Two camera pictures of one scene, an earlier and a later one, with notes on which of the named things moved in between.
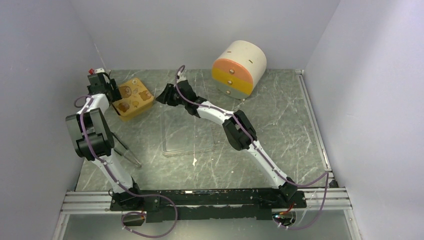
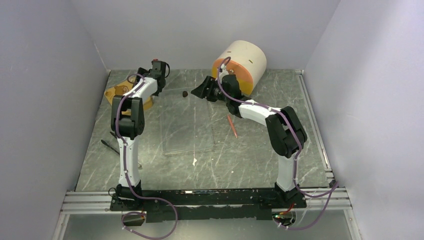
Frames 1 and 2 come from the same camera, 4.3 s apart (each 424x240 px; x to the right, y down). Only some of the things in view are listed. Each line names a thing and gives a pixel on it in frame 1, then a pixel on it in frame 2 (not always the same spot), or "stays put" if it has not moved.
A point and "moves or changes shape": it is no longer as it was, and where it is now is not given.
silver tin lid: [136, 96] moves or changes shape
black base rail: [162, 205] stays put
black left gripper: [115, 93] → [156, 93]
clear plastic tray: [183, 132] stays put
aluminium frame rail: [83, 202] stays put
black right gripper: [166, 96] → [201, 91]
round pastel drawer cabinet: [238, 68] stays put
